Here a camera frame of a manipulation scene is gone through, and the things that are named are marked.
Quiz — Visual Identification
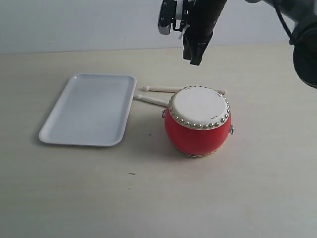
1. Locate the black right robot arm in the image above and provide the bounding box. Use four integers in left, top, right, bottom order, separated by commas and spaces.
182, 0, 317, 88

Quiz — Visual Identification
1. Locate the small red drum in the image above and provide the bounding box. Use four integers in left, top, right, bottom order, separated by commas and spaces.
162, 86, 234, 157

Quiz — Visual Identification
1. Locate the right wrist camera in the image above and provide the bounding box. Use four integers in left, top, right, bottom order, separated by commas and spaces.
158, 0, 188, 35

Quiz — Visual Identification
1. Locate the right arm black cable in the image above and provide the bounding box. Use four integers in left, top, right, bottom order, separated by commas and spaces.
273, 4, 298, 45

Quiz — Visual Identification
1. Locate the wooden drumstick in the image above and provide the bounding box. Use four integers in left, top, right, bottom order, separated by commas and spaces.
142, 85, 227, 95
133, 94, 168, 108

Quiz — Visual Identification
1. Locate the white rectangular plastic tray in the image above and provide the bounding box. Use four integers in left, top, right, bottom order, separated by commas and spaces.
39, 73, 137, 147

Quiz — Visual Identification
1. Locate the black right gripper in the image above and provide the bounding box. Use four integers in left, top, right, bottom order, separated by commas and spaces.
183, 0, 227, 66

